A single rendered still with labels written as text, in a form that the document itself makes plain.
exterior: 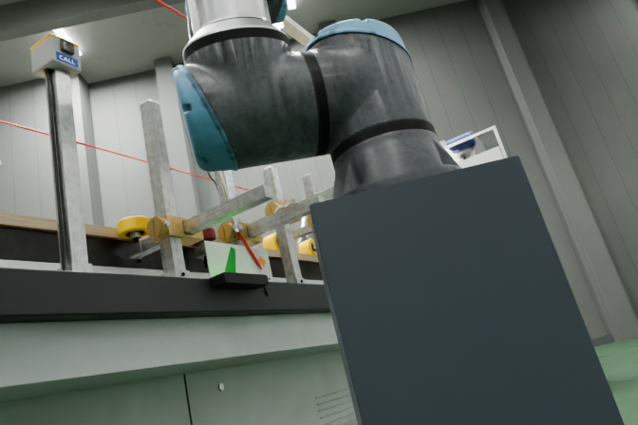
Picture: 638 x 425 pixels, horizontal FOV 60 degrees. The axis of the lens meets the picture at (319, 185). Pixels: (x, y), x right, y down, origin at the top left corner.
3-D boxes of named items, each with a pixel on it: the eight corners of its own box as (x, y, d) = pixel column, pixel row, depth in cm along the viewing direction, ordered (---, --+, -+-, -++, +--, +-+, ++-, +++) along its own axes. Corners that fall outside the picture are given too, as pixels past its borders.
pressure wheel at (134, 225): (155, 264, 143) (149, 222, 147) (156, 255, 136) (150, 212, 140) (122, 268, 140) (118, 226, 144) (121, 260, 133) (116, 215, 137)
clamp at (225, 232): (263, 242, 157) (259, 225, 159) (233, 237, 146) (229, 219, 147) (248, 248, 159) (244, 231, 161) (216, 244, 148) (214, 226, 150)
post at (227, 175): (257, 303, 146) (225, 140, 161) (250, 303, 143) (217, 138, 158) (247, 306, 147) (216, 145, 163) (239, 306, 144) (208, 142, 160)
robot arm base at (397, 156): (455, 214, 85) (436, 156, 88) (487, 169, 67) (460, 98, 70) (334, 243, 84) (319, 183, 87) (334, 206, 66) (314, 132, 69)
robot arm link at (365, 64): (451, 111, 73) (412, 4, 79) (326, 130, 69) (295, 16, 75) (417, 158, 87) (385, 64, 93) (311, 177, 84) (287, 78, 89)
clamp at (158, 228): (206, 238, 135) (202, 219, 137) (164, 232, 124) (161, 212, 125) (187, 247, 138) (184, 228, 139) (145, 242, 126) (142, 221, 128)
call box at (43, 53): (82, 74, 120) (79, 45, 122) (52, 63, 114) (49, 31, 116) (62, 88, 123) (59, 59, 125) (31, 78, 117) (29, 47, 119)
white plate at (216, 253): (274, 283, 154) (267, 249, 157) (212, 279, 132) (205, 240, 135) (272, 283, 154) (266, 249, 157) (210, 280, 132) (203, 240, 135)
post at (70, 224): (93, 274, 105) (73, 72, 119) (70, 273, 100) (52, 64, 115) (78, 281, 106) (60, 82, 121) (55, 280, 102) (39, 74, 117)
